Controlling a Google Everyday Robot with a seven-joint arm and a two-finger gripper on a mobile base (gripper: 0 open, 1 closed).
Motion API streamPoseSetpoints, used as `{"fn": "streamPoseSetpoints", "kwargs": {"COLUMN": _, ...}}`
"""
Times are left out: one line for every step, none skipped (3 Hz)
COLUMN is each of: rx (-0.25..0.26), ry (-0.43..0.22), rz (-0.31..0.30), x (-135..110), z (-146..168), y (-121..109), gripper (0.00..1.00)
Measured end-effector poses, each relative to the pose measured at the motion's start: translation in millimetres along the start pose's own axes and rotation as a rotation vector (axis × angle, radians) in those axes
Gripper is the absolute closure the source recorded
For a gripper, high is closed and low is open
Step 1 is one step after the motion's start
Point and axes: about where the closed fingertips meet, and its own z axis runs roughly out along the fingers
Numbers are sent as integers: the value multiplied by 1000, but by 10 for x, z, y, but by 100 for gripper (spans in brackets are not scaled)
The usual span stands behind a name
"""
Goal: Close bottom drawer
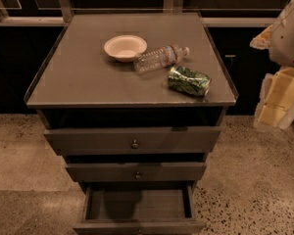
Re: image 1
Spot crushed green soda can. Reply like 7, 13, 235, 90
168, 66, 212, 97

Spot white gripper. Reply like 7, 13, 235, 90
250, 0, 294, 130

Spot beige paper bowl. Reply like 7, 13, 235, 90
104, 35, 147, 63

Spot dark wooden drawer cabinet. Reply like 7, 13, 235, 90
24, 12, 239, 235

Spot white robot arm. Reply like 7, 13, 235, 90
250, 0, 294, 131

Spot clear plastic water bottle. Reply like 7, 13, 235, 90
133, 45, 190, 73

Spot drawer with knob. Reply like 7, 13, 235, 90
66, 162, 206, 182
73, 182, 205, 235
44, 126, 221, 156

